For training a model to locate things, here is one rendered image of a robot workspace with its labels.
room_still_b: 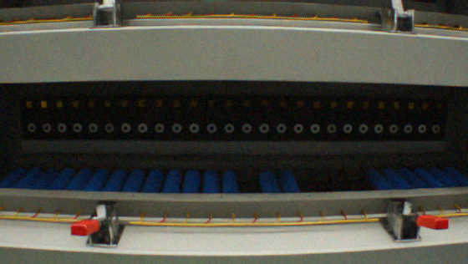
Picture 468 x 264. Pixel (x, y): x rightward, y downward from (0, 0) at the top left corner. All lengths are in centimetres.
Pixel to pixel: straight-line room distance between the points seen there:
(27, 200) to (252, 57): 25
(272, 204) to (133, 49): 18
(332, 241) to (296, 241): 3
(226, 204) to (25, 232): 19
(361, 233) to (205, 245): 14
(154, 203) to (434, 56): 29
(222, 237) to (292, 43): 18
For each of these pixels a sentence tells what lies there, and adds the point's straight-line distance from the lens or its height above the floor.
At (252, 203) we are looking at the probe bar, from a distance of 41.
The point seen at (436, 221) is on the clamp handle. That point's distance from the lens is 35.
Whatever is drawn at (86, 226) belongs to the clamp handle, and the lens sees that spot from 33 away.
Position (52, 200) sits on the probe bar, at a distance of 44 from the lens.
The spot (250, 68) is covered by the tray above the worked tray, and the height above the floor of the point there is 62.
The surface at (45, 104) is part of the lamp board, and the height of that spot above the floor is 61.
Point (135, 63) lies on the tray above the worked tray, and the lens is 39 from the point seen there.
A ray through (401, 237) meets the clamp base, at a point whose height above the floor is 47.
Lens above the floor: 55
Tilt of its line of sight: 4 degrees up
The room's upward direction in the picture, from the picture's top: straight up
